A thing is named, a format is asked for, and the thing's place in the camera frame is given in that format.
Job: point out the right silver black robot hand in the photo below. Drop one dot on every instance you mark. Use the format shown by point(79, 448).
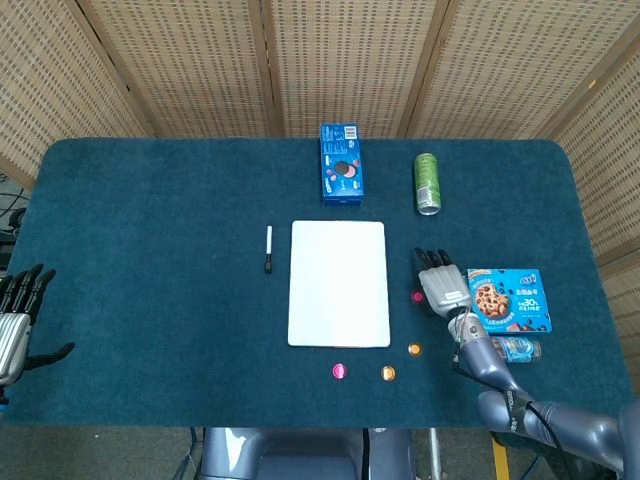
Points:
point(445, 290)

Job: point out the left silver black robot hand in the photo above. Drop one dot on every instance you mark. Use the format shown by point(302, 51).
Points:
point(15, 340)

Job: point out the plain pink round magnet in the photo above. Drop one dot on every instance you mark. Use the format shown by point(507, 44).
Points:
point(416, 297)

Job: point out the orange round magnet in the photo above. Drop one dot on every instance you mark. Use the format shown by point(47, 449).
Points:
point(388, 373)
point(415, 349)

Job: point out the pink round magnet white strip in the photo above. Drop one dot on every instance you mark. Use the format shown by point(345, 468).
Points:
point(339, 370)

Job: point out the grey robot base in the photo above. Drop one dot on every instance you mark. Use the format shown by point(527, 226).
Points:
point(300, 455)

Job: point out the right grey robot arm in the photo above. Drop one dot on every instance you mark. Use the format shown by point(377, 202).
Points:
point(487, 365)

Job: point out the blue chocolate chip cookie box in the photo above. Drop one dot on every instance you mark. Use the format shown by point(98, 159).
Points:
point(525, 300)

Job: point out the blue wafer roll package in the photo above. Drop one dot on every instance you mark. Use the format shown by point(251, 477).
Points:
point(520, 349)

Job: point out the green drink can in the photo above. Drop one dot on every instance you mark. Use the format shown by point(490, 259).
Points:
point(426, 180)

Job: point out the dark teal table cloth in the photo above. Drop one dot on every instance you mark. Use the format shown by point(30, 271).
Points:
point(150, 250)

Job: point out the metal table leg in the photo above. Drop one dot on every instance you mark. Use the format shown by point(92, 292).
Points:
point(435, 455)

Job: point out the blue Oreo cookie box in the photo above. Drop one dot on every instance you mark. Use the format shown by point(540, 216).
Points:
point(345, 150)

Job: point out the woven wicker screen panel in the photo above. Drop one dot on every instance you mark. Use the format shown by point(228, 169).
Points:
point(50, 90)
point(625, 310)
point(350, 60)
point(510, 65)
point(190, 65)
point(610, 175)

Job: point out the white marker black cap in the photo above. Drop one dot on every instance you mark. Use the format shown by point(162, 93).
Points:
point(269, 240)

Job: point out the white rectangular board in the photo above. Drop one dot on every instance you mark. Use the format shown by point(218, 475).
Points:
point(340, 285)

